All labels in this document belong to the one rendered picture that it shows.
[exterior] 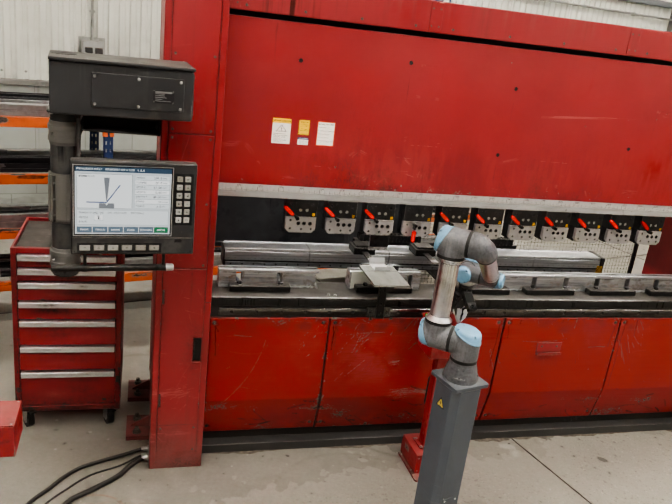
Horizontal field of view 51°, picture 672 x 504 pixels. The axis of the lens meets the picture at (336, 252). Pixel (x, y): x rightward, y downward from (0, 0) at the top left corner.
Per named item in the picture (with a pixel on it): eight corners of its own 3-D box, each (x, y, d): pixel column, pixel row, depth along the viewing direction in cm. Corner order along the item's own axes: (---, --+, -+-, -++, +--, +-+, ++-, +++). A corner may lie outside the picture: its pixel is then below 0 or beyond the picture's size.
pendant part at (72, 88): (48, 288, 262) (44, 54, 234) (50, 264, 283) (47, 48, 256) (185, 285, 279) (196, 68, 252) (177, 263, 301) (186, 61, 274)
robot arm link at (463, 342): (474, 366, 292) (479, 337, 287) (443, 356, 297) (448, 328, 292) (481, 355, 302) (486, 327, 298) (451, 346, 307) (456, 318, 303)
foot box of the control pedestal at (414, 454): (414, 482, 355) (418, 462, 351) (397, 452, 377) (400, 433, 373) (450, 479, 361) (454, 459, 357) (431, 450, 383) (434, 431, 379)
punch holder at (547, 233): (541, 241, 374) (547, 211, 369) (533, 235, 382) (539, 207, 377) (565, 241, 378) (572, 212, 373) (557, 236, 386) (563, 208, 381)
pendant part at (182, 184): (70, 255, 258) (70, 159, 246) (70, 244, 269) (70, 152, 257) (193, 254, 274) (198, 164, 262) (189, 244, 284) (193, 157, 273)
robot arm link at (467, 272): (478, 272, 316) (484, 264, 325) (454, 266, 320) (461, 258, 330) (475, 288, 319) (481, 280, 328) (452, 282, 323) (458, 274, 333)
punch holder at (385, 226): (363, 234, 348) (367, 202, 342) (358, 229, 355) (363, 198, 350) (391, 235, 352) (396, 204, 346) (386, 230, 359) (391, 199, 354)
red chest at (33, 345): (16, 434, 354) (9, 248, 322) (31, 383, 400) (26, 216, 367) (119, 430, 367) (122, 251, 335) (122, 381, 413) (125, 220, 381)
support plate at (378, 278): (374, 286, 332) (374, 285, 332) (359, 267, 356) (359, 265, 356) (409, 287, 337) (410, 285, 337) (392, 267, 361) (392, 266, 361)
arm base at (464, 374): (484, 382, 300) (489, 362, 297) (456, 388, 293) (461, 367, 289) (462, 366, 312) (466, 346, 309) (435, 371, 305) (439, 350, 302)
